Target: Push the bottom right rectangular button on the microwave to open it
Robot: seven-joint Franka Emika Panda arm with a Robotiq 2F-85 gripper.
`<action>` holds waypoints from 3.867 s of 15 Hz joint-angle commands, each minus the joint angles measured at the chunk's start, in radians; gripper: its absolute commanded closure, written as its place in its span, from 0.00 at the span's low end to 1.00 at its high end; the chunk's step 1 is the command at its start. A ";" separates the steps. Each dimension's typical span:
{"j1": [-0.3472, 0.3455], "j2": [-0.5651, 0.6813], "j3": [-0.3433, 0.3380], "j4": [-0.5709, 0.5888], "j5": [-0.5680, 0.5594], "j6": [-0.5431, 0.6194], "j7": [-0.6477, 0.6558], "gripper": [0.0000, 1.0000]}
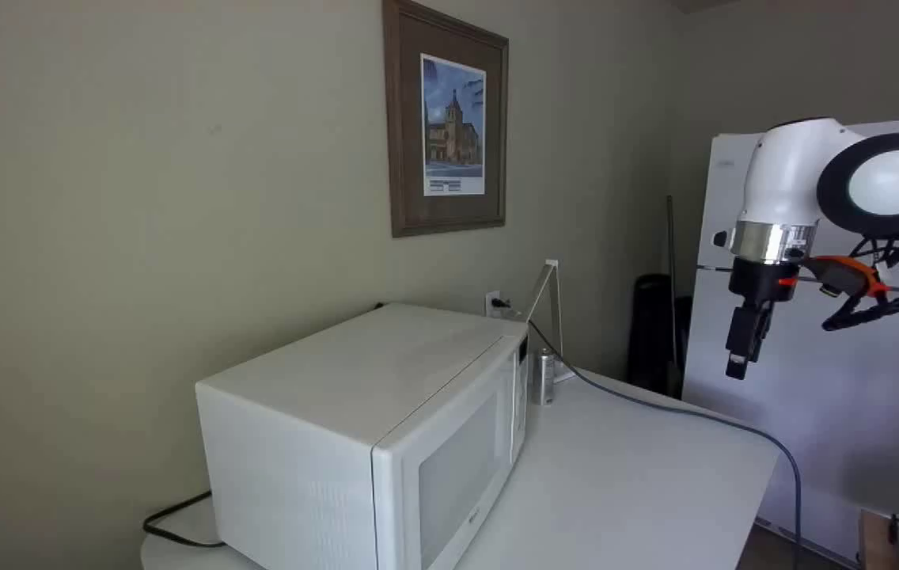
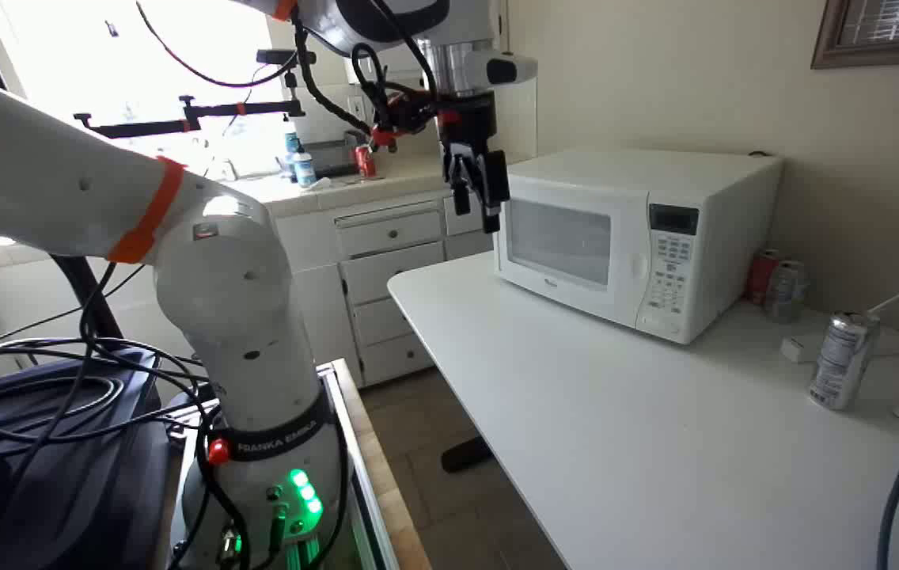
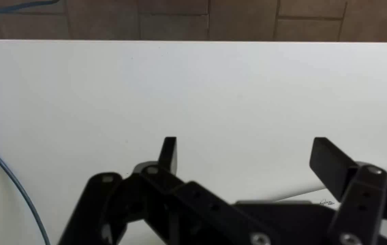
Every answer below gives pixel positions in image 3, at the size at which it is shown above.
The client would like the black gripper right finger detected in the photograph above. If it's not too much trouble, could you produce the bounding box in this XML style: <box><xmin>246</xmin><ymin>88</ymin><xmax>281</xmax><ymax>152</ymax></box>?
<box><xmin>310</xmin><ymin>137</ymin><xmax>387</xmax><ymax>245</ymax></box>

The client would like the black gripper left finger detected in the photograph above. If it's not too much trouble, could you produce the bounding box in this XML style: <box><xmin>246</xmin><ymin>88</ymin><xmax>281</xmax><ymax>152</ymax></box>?
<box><xmin>59</xmin><ymin>137</ymin><xmax>274</xmax><ymax>245</ymax></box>

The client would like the blue cable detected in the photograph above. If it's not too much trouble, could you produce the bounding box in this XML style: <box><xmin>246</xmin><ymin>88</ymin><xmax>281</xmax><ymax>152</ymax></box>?
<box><xmin>0</xmin><ymin>122</ymin><xmax>52</xmax><ymax>245</ymax></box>

